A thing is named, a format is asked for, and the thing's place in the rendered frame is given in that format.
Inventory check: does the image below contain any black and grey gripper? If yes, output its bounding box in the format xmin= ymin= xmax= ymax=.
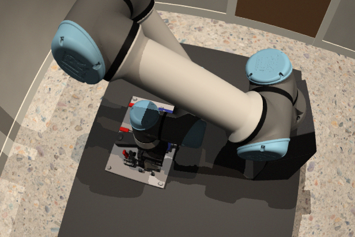
xmin=137 ymin=141 xmax=168 ymax=170

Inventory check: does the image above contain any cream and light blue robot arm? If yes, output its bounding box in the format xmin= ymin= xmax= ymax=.
xmin=51 ymin=0 xmax=307 ymax=161

